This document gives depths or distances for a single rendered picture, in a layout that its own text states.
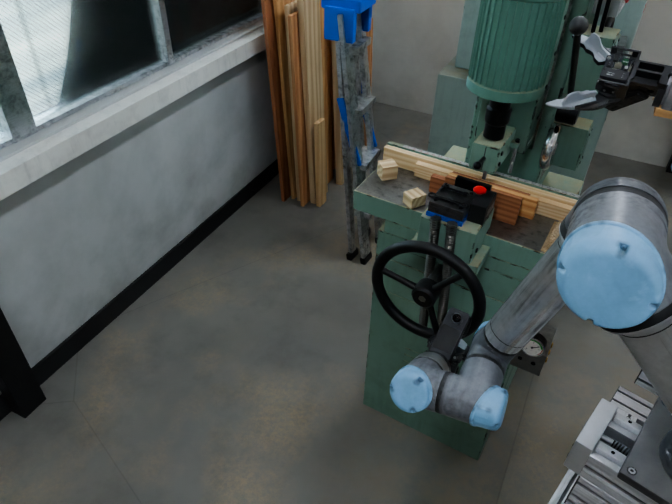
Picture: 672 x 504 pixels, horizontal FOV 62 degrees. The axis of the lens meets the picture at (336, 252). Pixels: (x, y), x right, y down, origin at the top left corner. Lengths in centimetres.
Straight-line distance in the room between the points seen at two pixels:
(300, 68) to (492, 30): 155
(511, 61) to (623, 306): 72
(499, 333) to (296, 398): 123
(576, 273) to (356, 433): 145
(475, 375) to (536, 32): 72
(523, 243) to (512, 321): 45
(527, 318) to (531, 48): 60
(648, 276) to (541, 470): 147
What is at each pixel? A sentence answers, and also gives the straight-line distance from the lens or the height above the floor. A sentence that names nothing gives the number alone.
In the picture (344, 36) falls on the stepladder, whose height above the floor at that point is 104.
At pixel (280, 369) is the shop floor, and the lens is 223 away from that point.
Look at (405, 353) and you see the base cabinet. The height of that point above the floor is 36.
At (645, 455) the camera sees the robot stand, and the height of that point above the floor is 82.
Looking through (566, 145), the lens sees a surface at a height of 103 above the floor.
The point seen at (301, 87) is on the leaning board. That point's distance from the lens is 277.
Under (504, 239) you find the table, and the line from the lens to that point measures 142.
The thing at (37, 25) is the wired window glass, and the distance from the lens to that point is 209.
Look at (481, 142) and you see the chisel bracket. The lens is 145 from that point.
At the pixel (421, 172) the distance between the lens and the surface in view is 159.
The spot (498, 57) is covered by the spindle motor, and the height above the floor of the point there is 130.
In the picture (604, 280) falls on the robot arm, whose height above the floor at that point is 130.
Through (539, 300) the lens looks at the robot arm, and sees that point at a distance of 96.
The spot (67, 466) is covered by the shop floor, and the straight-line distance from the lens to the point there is 216.
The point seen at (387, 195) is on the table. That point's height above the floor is 90.
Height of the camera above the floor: 173
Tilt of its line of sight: 39 degrees down
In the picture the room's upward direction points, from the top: 2 degrees clockwise
